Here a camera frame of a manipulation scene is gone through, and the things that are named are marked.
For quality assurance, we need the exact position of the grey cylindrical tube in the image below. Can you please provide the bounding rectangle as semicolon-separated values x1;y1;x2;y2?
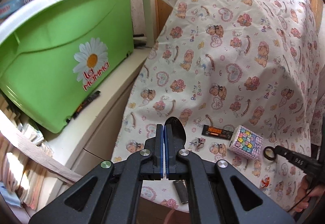
173;180;188;205

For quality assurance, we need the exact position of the black plastic spoon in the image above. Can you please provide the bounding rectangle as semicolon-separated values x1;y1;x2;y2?
165;117;186;151

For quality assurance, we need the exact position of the red white wrapper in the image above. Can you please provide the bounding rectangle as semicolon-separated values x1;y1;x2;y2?
259;175;270;189

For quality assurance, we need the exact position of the pink tissue pack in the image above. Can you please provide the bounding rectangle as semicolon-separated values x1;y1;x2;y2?
227;125;263;160

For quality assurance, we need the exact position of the person's right hand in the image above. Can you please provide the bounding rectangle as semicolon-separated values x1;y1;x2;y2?
294;176;324;212

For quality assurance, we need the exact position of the small crumpled silver wrapper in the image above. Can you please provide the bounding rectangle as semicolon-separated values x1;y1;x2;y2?
190;137;206;149

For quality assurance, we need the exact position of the black orange snack wrapper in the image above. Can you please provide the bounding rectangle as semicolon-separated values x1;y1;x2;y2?
202;125;233;140

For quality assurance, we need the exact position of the white bedside cabinet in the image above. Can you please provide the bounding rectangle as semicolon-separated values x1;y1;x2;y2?
23;46;153;217

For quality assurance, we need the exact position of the black bar under bin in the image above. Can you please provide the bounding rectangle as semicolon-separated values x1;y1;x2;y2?
72;90;101;118

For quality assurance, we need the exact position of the teddy bear print bedsheet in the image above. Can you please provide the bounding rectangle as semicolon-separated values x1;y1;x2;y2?
112;0;324;210

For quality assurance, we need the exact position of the green plastic storage bin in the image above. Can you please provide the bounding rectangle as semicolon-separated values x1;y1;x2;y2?
1;0;134;133

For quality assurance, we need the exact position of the blue book on shelf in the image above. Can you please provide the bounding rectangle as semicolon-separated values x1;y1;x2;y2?
0;0;31;19

